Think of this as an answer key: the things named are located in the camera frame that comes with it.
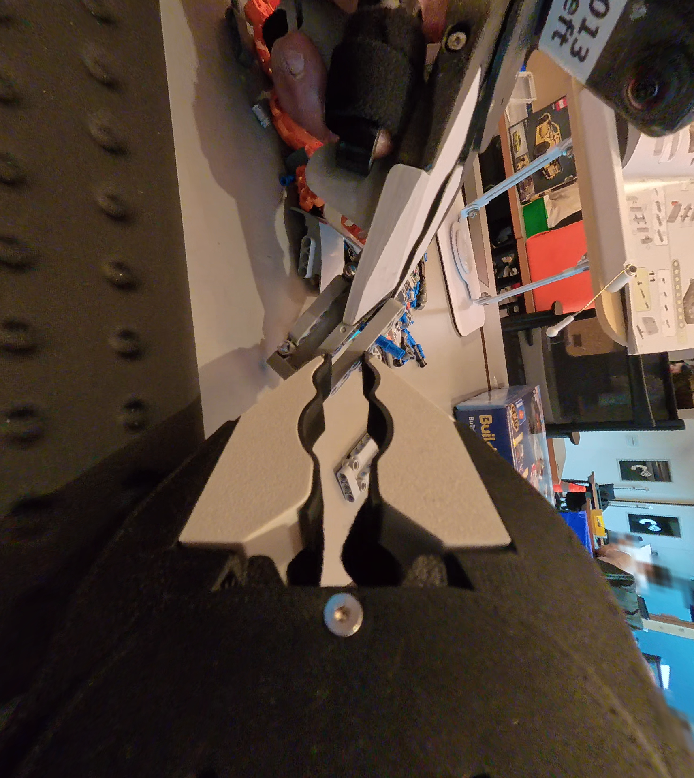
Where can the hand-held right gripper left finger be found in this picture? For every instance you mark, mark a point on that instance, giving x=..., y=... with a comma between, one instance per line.
x=250, y=486

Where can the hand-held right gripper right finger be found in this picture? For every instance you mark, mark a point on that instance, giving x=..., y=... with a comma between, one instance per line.
x=444, y=486

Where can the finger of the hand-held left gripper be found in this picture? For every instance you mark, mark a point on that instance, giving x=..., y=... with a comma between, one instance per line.
x=396, y=231
x=450, y=158

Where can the pile of toy building pieces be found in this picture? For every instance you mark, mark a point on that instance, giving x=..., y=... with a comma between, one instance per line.
x=298, y=182

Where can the grey plate piece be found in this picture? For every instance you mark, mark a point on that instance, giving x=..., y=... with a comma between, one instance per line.
x=310, y=322

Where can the person's left hand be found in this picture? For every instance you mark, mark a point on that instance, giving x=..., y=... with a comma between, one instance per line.
x=304, y=85

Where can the wooden book stand, white base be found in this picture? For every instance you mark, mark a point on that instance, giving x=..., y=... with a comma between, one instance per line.
x=462, y=268

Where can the blue toy kit box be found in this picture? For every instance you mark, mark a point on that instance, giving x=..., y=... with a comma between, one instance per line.
x=511, y=426

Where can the instruction manual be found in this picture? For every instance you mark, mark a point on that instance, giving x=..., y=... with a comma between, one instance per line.
x=681, y=243

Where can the black perforated mat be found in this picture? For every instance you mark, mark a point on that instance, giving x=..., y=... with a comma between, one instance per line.
x=67, y=243

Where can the black wall sign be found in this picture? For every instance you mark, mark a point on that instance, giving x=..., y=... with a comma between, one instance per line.
x=654, y=526
x=646, y=469

